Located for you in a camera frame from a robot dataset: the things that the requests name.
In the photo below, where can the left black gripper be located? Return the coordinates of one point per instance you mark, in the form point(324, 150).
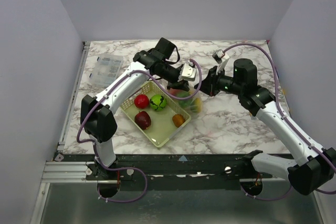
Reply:
point(183, 85)

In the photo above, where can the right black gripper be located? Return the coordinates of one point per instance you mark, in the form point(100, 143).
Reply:
point(210, 83)

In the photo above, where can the green bell pepper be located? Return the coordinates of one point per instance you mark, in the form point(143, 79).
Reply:
point(182, 95)

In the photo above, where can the clear zip top bag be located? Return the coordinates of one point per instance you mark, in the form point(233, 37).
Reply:
point(186, 103)

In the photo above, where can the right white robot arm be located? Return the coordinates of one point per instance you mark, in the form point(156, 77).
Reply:
point(311, 165)

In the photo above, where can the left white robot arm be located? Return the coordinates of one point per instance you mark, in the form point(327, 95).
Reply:
point(97, 113)

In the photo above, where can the green round melon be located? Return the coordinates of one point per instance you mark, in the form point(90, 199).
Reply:
point(158, 102)

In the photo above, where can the pale green plastic basket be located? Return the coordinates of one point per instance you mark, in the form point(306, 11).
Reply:
point(162, 128)

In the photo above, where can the red apple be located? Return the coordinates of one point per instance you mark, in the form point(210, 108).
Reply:
point(141, 101)

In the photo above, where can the dark red plum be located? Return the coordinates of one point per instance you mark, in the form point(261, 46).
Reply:
point(143, 120)

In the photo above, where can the clear plastic parts box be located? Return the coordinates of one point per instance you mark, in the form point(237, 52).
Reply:
point(106, 70)

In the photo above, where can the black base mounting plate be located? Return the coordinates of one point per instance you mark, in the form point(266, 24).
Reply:
point(135, 172)

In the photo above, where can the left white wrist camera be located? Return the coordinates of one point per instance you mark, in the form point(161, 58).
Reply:
point(187, 73)

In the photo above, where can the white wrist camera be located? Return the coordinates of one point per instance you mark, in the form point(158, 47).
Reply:
point(187, 73)
point(222, 59)

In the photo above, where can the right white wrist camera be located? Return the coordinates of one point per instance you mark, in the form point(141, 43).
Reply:
point(222, 59)

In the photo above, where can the aluminium extrusion rail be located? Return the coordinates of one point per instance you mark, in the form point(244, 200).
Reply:
point(63, 172)

